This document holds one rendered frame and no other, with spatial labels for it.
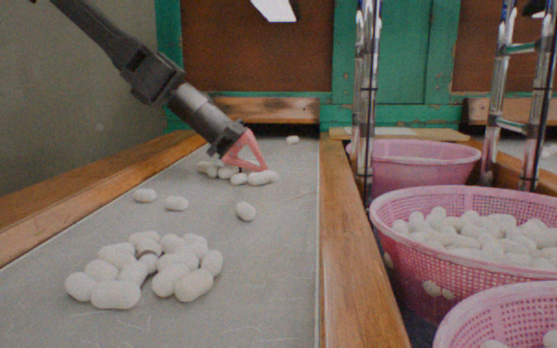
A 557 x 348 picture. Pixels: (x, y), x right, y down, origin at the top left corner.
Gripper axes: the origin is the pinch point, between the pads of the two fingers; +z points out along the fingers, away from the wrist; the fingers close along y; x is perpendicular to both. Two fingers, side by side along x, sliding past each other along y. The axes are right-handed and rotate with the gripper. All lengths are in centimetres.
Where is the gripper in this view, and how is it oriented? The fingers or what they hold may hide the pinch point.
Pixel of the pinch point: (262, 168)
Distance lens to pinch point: 74.6
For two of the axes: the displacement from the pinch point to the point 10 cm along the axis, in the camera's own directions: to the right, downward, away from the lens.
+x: -6.5, 7.2, 2.4
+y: 1.0, -2.4, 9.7
